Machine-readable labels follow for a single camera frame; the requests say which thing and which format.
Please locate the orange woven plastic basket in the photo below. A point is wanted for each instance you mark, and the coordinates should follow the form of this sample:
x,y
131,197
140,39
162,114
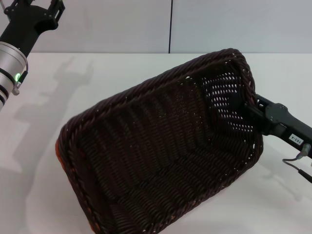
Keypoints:
x,y
59,156

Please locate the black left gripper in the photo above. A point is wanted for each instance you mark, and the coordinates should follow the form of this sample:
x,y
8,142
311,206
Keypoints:
x,y
26,26

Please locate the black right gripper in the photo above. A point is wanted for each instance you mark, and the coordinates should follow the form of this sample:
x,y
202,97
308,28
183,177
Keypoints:
x,y
285,124

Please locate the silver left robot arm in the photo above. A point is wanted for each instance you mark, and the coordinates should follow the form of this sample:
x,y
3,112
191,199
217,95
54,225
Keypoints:
x,y
11,70

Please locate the white number label sticker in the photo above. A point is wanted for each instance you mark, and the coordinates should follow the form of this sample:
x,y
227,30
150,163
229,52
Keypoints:
x,y
295,140

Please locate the dark brown woven plastic basket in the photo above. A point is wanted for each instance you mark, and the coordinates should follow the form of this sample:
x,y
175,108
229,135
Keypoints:
x,y
146,158

